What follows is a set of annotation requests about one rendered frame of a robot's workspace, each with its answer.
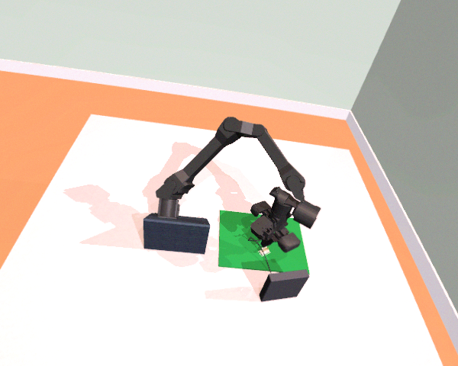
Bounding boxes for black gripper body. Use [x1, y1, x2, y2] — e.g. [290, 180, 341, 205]
[250, 201, 301, 253]

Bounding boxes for green circuit board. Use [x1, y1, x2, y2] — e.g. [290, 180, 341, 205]
[218, 210, 310, 274]

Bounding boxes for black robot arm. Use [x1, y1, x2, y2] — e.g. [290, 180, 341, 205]
[155, 117, 321, 241]

